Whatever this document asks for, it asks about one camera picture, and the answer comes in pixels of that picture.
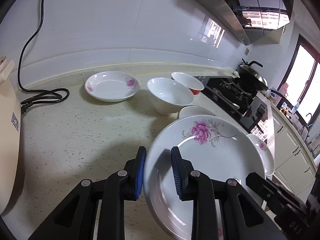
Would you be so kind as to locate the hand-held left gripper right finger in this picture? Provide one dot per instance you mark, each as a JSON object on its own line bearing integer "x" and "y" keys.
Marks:
{"x": 176, "y": 172}

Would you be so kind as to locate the black gas stove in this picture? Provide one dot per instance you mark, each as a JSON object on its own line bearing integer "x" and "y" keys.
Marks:
{"x": 232, "y": 97}

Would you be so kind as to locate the small white dish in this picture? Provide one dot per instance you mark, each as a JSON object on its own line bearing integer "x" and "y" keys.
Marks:
{"x": 192, "y": 111}

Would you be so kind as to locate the white bottle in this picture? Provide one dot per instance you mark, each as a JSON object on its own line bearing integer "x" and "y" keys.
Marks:
{"x": 295, "y": 107}

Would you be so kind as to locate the black wok with lid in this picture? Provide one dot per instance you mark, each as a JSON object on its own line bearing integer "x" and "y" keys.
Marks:
{"x": 252, "y": 76}

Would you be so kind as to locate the white kitchen cabinet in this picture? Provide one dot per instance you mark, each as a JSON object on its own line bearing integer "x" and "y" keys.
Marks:
{"x": 290, "y": 145}

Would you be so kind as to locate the range hood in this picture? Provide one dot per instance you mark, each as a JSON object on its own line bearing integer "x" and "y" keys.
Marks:
{"x": 250, "y": 7}

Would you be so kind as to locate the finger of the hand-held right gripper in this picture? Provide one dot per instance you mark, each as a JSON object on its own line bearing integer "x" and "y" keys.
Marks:
{"x": 262, "y": 183}

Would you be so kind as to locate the window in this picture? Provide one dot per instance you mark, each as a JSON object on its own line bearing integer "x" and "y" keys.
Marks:
{"x": 303, "y": 80}

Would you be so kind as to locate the small floral white plate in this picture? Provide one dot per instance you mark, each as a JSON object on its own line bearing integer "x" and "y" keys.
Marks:
{"x": 265, "y": 155}

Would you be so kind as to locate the large floral white plate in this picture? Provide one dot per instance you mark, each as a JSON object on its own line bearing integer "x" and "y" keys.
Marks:
{"x": 215, "y": 160}

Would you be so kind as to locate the cream kitchen appliance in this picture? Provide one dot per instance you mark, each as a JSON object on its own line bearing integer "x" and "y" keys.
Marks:
{"x": 10, "y": 142}

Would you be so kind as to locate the red and white bowl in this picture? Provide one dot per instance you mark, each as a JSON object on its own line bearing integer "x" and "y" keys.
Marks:
{"x": 187, "y": 81}

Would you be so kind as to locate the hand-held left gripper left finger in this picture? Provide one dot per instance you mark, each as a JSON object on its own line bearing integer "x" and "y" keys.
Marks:
{"x": 140, "y": 170}

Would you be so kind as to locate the wall outlet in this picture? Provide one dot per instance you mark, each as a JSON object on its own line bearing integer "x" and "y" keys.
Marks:
{"x": 246, "y": 51}

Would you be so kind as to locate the sink faucet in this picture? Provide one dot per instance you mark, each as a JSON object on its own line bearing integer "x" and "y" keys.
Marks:
{"x": 310, "y": 120}

